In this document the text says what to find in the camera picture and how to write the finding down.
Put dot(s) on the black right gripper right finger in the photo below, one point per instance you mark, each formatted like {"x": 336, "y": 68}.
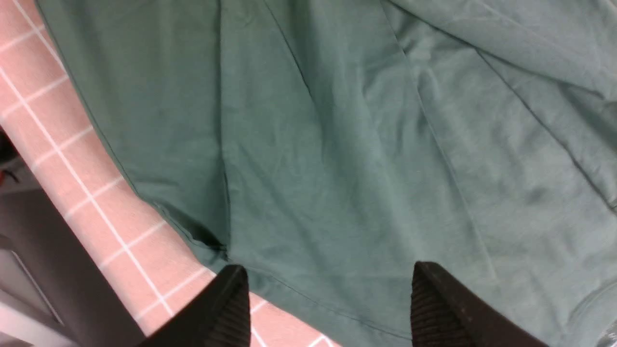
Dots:
{"x": 445, "y": 313}

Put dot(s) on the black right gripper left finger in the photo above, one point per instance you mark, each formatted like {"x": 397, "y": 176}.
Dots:
{"x": 219, "y": 316}

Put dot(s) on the green long-sleeve top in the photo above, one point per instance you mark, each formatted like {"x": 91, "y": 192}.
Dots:
{"x": 329, "y": 145}

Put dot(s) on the pink checkered tablecloth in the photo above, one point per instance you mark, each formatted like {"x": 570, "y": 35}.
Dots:
{"x": 143, "y": 259}

